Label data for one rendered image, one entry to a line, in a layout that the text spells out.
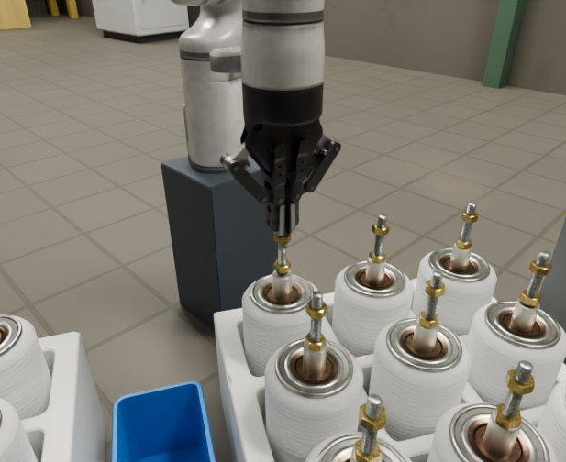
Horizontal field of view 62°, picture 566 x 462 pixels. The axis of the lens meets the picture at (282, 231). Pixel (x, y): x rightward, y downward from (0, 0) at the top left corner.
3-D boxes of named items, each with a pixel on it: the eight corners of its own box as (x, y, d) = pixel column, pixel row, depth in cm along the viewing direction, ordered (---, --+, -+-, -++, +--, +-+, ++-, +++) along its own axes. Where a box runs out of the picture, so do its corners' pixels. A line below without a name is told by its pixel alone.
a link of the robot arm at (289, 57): (286, 62, 51) (286, -2, 47) (347, 83, 42) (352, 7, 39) (206, 71, 47) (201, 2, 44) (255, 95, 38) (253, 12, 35)
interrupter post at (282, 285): (274, 288, 57) (274, 265, 55) (294, 291, 56) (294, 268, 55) (270, 300, 55) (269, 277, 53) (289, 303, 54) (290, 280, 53)
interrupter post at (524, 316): (505, 328, 51) (513, 303, 49) (512, 316, 52) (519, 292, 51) (529, 337, 49) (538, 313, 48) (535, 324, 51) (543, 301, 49)
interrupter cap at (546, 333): (473, 331, 50) (475, 325, 50) (494, 296, 55) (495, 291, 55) (551, 363, 46) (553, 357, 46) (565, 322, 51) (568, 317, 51)
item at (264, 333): (258, 367, 69) (254, 266, 60) (322, 379, 67) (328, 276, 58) (238, 420, 61) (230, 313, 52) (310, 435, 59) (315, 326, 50)
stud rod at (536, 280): (517, 310, 50) (537, 250, 46) (526, 309, 50) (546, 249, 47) (524, 316, 49) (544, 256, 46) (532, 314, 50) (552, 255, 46)
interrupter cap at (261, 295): (260, 273, 59) (260, 269, 59) (318, 281, 58) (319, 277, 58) (241, 311, 53) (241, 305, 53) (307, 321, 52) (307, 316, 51)
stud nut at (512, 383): (514, 396, 34) (516, 388, 33) (499, 379, 35) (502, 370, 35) (538, 391, 34) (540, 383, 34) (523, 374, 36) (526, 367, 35)
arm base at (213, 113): (180, 162, 78) (167, 55, 70) (224, 149, 84) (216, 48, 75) (213, 179, 72) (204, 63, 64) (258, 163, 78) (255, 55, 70)
